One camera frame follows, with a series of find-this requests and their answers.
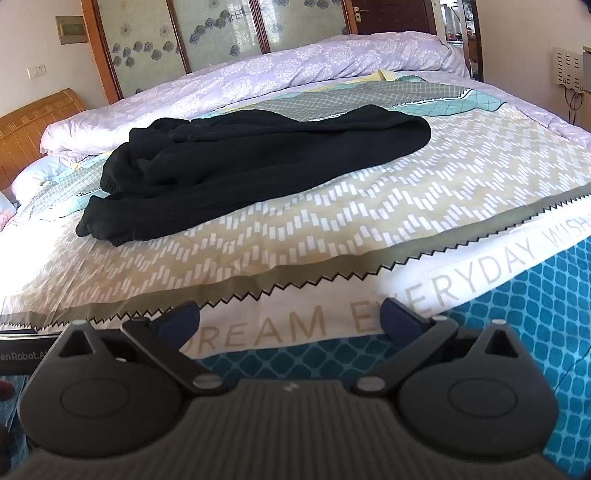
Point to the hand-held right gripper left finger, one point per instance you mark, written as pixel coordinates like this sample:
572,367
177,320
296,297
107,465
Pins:
179,323

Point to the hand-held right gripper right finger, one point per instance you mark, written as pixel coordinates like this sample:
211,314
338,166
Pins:
398,321

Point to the black pants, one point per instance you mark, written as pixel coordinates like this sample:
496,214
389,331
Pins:
258,170

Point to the patterned teal and beige bedspread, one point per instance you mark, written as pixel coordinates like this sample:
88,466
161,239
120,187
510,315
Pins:
351,235

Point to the lavender pillow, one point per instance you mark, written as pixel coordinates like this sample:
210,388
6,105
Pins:
34,177

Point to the wooden headboard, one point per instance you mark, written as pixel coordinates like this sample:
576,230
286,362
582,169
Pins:
32,134

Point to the lavender floral duvet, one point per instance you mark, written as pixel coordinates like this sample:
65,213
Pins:
240,81

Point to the frosted floral sliding door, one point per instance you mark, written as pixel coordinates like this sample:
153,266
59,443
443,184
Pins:
203,41

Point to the dark brown door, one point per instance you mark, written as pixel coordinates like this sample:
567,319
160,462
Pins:
392,16

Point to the white wall outlet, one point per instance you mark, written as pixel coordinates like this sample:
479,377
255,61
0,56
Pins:
36,71

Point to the white perforated wall box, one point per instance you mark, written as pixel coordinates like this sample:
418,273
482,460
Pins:
572,69

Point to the wall control panel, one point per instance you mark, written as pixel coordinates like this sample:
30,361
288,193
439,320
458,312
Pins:
70,29

